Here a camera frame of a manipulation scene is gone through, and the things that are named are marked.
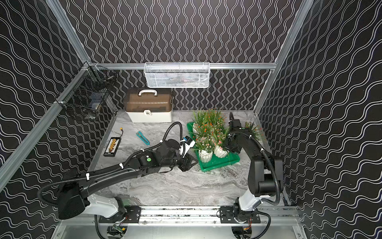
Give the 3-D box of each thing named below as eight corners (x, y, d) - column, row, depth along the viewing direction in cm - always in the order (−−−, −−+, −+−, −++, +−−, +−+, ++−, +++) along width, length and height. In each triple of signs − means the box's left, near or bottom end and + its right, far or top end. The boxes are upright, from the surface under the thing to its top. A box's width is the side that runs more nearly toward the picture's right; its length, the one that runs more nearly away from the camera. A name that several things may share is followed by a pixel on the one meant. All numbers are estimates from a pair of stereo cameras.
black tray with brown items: (104, 156, 98) (103, 154, 96) (112, 139, 106) (110, 137, 104) (115, 156, 98) (113, 154, 96) (121, 139, 106) (120, 137, 104)
